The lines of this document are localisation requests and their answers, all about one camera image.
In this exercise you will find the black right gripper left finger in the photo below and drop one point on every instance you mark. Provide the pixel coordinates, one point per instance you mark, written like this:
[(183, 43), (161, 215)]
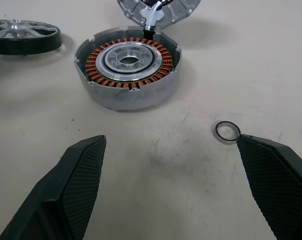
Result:
[(53, 200)]

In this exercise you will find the black rotor silver spokes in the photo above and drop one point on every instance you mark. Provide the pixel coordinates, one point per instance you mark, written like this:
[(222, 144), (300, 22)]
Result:
[(41, 45)]

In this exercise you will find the silver motor end cover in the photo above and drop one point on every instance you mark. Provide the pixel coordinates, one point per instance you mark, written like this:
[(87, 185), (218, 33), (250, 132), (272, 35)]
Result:
[(181, 12)]

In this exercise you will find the small silver round object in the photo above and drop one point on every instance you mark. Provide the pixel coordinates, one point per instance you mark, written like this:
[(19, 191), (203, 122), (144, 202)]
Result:
[(141, 100)]

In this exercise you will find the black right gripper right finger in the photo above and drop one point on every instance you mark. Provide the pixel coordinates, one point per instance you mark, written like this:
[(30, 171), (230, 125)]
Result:
[(278, 187)]

